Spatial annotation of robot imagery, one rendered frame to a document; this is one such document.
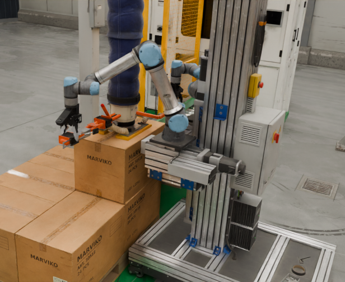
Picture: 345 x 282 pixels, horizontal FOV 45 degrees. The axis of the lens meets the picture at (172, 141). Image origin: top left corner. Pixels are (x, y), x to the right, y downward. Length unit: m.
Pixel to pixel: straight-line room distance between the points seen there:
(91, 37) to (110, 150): 1.76
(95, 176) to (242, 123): 1.05
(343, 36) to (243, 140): 9.25
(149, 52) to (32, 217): 1.25
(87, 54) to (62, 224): 2.10
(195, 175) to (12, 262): 1.22
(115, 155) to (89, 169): 0.25
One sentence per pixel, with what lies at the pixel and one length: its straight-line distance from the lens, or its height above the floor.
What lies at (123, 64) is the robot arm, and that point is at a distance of 2.46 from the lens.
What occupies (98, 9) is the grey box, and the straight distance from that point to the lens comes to 4.23.
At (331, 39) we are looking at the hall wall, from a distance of 11.69.
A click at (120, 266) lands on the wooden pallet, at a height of 0.07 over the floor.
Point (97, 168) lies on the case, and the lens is 2.86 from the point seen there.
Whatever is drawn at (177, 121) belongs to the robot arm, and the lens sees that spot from 2.40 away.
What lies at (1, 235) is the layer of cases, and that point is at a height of 0.49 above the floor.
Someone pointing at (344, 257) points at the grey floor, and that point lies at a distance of 3.73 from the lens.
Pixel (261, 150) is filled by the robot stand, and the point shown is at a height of 1.06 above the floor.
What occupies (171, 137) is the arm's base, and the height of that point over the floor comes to 1.07.
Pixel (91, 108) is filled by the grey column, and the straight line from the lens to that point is 4.43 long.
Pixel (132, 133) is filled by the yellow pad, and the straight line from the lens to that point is 2.88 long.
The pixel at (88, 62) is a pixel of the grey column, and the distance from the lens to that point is 4.33.
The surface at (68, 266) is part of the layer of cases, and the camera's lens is 2.51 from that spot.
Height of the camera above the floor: 2.01
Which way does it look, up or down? 22 degrees down
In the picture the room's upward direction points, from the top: 4 degrees clockwise
